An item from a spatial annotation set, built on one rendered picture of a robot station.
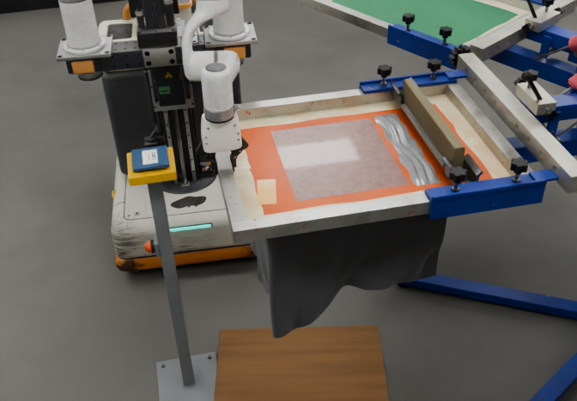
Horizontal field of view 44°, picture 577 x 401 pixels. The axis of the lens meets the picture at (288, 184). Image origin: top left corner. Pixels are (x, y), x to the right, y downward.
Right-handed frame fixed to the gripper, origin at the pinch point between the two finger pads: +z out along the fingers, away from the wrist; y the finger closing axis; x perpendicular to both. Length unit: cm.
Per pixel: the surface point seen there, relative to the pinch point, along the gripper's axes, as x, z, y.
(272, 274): 22.1, 21.3, -8.2
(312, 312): 21.3, 39.1, -19.1
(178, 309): -10, 61, 18
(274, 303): 22.1, 32.1, -8.4
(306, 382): 0, 97, -23
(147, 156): -12.1, 2.4, 19.8
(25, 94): -246, 101, 92
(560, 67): -37, 5, -119
